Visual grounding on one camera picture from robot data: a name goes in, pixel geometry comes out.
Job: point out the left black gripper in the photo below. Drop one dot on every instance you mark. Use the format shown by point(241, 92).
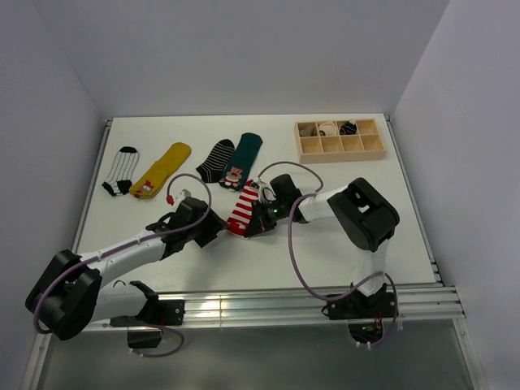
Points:
point(214, 223)

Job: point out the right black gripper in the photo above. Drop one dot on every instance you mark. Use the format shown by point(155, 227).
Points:
point(258, 222)

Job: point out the red white santa sock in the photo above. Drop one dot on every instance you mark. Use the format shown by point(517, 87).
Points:
point(242, 212)

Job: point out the dark green reindeer sock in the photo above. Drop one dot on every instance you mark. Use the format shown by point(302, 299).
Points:
point(236, 173)

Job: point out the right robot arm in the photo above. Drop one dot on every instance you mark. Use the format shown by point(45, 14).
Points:
point(367, 218)

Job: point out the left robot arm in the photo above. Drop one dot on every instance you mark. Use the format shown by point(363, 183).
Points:
point(78, 289)

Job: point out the black white striped ankle sock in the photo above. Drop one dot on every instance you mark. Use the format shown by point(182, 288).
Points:
point(212, 168)

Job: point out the mustard yellow sock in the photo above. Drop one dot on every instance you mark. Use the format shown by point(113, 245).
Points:
point(150, 184)

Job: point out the beige rolled sock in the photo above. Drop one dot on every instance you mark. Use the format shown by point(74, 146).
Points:
point(307, 130)

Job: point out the wooden compartment box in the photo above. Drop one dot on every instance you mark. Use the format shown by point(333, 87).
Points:
point(366, 145)

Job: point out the cream rolled sock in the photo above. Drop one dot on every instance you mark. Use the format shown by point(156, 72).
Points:
point(327, 129)

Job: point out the black rolled sock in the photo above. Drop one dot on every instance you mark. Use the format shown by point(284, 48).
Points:
point(348, 128)

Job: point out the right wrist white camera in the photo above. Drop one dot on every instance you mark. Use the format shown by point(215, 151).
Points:
point(265, 193)

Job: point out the wrist white camera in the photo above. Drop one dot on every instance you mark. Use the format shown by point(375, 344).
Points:
point(174, 201)
point(265, 193)

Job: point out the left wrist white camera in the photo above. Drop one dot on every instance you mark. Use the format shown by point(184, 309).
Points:
point(174, 201)

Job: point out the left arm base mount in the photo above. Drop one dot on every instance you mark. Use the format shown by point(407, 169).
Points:
point(162, 317)

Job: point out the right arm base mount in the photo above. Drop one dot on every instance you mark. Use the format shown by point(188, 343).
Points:
point(373, 310)

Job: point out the aluminium front rail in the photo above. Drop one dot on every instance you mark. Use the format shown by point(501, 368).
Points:
point(267, 308)

